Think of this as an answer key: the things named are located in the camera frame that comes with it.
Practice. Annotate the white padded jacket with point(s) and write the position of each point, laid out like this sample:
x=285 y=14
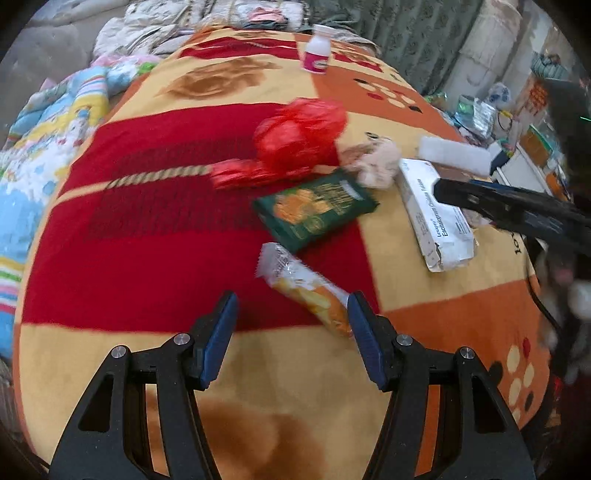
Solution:
x=138 y=34

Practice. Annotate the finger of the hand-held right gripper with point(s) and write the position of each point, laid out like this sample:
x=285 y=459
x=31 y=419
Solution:
x=461 y=194
x=554 y=235

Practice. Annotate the beige paper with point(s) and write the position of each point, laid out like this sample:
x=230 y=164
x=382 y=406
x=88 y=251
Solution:
x=378 y=161

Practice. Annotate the green snack packet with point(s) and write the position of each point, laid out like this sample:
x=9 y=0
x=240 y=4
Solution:
x=314 y=207

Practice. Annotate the white television cabinet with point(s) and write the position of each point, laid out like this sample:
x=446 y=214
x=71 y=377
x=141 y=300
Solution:
x=526 y=161

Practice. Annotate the floral fringed cushion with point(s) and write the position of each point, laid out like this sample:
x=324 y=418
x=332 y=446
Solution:
x=221 y=14

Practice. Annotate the fringed beige cushion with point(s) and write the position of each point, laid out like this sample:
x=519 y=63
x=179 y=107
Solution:
x=157 y=9

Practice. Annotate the orange snack wrapper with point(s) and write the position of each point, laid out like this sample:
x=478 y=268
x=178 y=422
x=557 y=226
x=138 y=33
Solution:
x=314 y=295

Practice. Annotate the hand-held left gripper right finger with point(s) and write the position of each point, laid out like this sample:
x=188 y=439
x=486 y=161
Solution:
x=364 y=337

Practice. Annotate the pile of clothes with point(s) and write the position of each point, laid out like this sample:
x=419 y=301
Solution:
x=268 y=16

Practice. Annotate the green patterned curtain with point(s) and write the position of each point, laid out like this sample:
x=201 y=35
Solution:
x=415 y=41

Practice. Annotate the colourful children's quilt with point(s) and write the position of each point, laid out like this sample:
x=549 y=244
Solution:
x=46 y=138

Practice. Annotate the lace covered air conditioner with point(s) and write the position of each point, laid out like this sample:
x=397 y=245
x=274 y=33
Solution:
x=489 y=46

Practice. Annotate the silver insulated bag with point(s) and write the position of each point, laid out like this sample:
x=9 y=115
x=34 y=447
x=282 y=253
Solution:
x=484 y=115

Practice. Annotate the printed rose blanket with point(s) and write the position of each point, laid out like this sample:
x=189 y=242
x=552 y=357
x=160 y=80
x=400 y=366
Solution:
x=161 y=258

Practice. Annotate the white bottle pink label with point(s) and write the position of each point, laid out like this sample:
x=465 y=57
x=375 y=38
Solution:
x=316 y=53

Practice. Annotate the red plastic bag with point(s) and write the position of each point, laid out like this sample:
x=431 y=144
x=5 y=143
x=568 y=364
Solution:
x=295 y=138

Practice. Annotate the white medicine box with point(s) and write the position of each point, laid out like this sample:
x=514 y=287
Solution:
x=429 y=217

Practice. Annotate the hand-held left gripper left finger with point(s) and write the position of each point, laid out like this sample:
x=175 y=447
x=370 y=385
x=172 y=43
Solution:
x=219 y=332

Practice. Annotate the white plastic bag blue print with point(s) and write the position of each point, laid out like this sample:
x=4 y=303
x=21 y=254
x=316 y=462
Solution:
x=498 y=94

